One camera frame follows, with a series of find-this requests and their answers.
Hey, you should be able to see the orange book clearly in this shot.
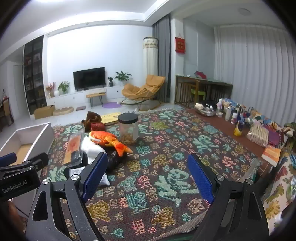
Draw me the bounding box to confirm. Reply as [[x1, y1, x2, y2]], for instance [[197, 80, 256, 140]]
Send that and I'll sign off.
[[261, 146, 281, 168]]

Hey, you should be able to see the patterned woven blanket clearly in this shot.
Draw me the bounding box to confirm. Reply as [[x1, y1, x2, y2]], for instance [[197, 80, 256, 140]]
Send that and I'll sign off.
[[39, 109, 262, 241]]

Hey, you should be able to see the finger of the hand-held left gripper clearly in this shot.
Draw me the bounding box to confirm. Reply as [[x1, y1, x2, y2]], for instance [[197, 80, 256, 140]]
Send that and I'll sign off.
[[0, 153, 17, 168], [21, 152, 49, 173]]

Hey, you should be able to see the pack of tissues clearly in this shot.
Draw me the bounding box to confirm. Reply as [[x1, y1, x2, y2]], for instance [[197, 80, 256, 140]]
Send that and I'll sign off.
[[246, 120, 270, 147]]

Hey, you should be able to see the grey curtain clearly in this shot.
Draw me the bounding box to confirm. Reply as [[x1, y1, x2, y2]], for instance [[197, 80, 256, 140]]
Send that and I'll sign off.
[[152, 14, 171, 102]]

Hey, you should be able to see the purple cloth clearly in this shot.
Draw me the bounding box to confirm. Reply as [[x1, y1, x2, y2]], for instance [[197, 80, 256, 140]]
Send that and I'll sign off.
[[264, 125, 281, 146]]

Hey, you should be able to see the orange fish plush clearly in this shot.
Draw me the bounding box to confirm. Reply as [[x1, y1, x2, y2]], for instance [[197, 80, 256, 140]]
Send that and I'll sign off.
[[88, 131, 133, 156]]

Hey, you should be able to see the basket of toiletries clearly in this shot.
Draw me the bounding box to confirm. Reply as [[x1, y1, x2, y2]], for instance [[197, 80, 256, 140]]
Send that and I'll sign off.
[[195, 100, 219, 116]]

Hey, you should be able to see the flat yellow box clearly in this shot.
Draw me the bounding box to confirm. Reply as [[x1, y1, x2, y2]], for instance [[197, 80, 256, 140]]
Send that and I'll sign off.
[[100, 112, 122, 126]]

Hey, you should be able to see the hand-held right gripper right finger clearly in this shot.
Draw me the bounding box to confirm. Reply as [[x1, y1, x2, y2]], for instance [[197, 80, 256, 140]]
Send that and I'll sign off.
[[187, 153, 270, 241]]

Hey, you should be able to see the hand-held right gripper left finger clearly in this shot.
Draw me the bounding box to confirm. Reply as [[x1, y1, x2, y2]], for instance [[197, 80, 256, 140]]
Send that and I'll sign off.
[[25, 152, 109, 241]]

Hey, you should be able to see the cardboard box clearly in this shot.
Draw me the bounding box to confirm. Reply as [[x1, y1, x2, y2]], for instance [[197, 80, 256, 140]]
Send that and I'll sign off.
[[34, 105, 56, 120]]

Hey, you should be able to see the bushy potted plant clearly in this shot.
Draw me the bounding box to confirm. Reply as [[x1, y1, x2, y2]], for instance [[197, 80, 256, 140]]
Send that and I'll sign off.
[[57, 81, 70, 95]]

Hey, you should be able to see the white curtain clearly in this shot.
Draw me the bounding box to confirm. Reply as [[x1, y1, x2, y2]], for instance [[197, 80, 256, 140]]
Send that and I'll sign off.
[[214, 25, 296, 126]]

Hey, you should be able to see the wooden desk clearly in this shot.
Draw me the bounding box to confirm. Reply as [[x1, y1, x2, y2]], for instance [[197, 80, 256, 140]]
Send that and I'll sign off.
[[175, 75, 233, 108]]

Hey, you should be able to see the floral sofa cover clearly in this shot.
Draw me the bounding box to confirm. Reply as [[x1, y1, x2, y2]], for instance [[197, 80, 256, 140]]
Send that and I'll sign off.
[[231, 100, 296, 230]]

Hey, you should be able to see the vase of red flowers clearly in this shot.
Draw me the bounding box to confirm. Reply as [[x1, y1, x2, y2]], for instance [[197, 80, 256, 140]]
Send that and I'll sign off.
[[46, 82, 56, 98]]

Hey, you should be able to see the red wall hanging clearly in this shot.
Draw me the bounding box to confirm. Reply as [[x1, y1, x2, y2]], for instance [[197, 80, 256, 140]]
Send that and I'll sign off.
[[174, 37, 186, 54]]

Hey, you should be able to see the clear packet with orange content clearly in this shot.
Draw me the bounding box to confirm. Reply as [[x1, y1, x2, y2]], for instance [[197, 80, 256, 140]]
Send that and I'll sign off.
[[63, 133, 85, 166]]

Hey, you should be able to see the green stool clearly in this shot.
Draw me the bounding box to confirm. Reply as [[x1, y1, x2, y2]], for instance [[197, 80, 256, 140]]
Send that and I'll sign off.
[[191, 89, 206, 102]]

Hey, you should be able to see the row of toiletry bottles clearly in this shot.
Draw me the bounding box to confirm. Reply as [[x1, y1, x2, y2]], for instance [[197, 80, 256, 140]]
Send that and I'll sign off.
[[216, 98, 255, 137]]

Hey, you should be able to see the small wooden coffee table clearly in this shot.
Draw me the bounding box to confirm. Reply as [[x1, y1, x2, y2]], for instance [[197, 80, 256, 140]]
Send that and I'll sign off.
[[86, 91, 107, 109]]

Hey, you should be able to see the dark glass bookshelf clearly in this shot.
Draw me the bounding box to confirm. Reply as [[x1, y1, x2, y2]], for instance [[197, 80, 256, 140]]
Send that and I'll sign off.
[[23, 35, 47, 115]]

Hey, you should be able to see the wooden dining chair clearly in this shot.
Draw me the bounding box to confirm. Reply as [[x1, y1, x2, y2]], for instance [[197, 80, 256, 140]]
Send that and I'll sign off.
[[0, 97, 14, 132]]

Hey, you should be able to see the brown cloth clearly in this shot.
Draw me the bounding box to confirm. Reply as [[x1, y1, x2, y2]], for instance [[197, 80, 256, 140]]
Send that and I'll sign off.
[[81, 111, 102, 132]]

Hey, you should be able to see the white storage box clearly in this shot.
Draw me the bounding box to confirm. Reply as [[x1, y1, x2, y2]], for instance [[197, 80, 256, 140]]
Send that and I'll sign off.
[[0, 122, 55, 166]]

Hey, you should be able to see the clear jar with black lid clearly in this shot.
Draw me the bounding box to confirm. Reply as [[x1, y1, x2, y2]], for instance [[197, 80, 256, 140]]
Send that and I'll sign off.
[[118, 113, 139, 146]]

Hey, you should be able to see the large leafy potted plant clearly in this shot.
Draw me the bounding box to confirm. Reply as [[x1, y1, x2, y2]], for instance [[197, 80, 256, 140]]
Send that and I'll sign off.
[[114, 71, 132, 87]]

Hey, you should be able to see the orange rocking chair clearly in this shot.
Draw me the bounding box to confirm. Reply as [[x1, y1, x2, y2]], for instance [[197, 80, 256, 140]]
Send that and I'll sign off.
[[121, 75, 166, 107]]

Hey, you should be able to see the tan floor cushion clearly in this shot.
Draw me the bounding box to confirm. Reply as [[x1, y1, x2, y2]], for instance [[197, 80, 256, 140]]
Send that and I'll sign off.
[[53, 107, 74, 117]]

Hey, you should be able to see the white tv cabinet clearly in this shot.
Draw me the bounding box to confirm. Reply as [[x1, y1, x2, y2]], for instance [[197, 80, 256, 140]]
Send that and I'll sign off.
[[45, 85, 126, 109]]

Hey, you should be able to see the covered tower air conditioner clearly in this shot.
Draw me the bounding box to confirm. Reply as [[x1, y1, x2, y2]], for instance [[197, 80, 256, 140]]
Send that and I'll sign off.
[[143, 37, 159, 78]]

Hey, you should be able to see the black television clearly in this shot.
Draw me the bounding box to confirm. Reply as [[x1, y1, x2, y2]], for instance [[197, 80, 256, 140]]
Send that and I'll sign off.
[[73, 67, 106, 90]]

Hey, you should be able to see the white fluffy towel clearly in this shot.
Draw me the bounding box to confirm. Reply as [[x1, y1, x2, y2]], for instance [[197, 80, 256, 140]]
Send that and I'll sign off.
[[80, 137, 107, 158]]

